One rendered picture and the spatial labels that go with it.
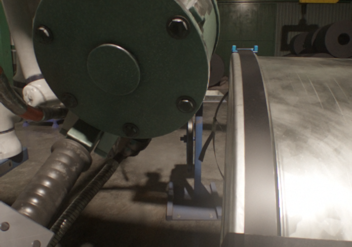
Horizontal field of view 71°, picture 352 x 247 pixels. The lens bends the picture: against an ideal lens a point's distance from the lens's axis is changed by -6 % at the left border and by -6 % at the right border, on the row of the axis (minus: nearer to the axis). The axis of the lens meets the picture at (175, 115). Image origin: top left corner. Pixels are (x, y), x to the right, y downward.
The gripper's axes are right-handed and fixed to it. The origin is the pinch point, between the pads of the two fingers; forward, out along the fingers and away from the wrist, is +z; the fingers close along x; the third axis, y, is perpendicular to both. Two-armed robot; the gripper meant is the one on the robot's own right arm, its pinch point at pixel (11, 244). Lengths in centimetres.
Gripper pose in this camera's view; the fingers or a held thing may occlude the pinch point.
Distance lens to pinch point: 23.8
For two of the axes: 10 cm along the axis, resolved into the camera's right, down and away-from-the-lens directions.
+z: 7.5, 6.1, 2.7
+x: -6.3, 5.2, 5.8
